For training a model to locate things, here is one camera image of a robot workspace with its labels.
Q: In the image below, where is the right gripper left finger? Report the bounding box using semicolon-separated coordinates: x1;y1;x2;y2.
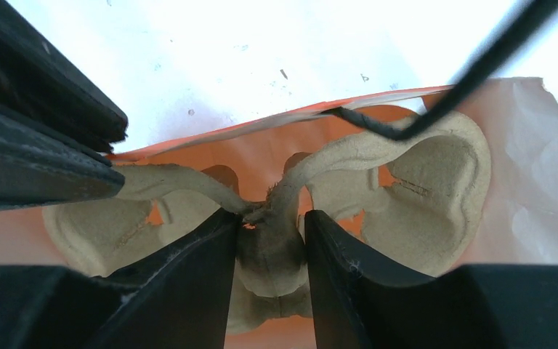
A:
0;209;241;348

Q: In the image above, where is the pulp cup carrier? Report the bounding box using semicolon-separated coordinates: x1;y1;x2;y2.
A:
43;112;491;334

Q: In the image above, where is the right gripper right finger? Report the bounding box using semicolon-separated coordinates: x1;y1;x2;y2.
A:
305;210;558;348

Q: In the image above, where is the orange paper bag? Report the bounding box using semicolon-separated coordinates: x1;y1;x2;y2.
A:
0;0;558;349

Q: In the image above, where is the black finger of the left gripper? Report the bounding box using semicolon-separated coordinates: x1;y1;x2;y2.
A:
0;1;128;211

